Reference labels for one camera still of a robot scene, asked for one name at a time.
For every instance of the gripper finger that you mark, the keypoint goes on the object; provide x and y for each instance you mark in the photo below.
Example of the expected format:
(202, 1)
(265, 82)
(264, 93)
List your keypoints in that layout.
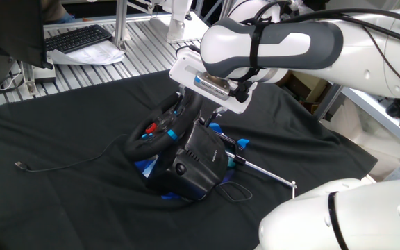
(220, 112)
(181, 93)

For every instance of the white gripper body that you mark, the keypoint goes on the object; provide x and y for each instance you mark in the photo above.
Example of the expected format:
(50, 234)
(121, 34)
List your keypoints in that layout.
(186, 64)

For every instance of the black racing steering wheel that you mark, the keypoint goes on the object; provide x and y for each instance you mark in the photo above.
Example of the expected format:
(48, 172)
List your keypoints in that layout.
(135, 149)

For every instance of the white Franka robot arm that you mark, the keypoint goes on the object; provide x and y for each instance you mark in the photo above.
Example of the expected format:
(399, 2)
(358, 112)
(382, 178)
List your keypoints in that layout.
(325, 45)

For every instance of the black wheel base housing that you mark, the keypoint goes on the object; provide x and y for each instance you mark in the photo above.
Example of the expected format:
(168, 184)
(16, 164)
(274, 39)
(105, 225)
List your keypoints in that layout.
(200, 156)

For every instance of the black racing wheel controller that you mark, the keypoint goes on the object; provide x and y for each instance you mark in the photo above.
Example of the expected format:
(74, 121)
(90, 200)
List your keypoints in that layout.
(148, 168)

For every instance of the black clamp with metal screw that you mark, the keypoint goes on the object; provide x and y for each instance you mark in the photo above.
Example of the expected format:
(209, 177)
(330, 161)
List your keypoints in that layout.
(255, 168)

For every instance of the beige cardboard box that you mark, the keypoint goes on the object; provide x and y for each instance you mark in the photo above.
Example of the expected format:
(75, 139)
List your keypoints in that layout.
(307, 88)

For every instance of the white paper sheets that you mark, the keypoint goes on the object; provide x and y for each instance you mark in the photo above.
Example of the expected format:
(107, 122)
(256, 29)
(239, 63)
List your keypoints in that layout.
(96, 55)

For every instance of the grey metal shelf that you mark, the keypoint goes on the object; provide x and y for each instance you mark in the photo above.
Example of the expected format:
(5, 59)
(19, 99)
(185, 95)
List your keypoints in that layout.
(328, 102)

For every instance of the black keyboard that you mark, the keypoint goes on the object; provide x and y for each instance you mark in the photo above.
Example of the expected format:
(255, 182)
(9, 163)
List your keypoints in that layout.
(76, 38)

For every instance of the person in brown clothing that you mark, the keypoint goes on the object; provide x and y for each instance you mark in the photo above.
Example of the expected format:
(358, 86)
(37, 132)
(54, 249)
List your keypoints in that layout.
(52, 8)

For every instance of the black cloth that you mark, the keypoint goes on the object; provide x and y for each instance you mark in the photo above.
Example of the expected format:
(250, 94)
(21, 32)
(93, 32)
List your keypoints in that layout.
(64, 208)

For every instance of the black monitor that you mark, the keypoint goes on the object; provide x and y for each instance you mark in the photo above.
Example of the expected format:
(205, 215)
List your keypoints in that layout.
(9, 31)

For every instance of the white stand with base plate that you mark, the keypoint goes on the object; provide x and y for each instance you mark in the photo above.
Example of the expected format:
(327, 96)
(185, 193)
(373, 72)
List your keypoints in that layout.
(179, 21)

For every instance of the upright aluminium profile post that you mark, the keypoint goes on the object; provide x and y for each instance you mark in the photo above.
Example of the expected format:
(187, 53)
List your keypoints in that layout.
(121, 24)

